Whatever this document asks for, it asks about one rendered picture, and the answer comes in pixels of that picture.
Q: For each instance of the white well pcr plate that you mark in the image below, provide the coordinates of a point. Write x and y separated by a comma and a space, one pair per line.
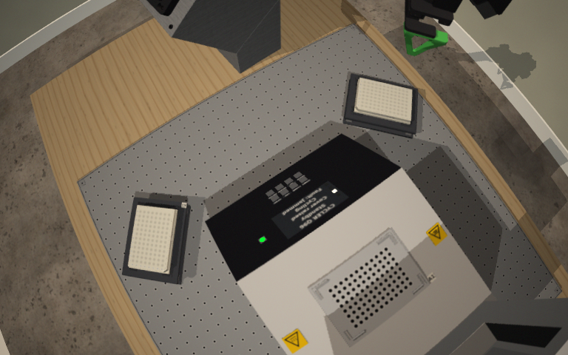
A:
152, 239

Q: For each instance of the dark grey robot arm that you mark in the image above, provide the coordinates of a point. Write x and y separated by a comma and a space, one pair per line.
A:
487, 8

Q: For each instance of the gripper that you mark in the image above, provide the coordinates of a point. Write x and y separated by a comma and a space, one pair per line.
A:
418, 9

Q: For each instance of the cream well plate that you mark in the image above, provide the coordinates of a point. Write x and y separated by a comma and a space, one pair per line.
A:
383, 100

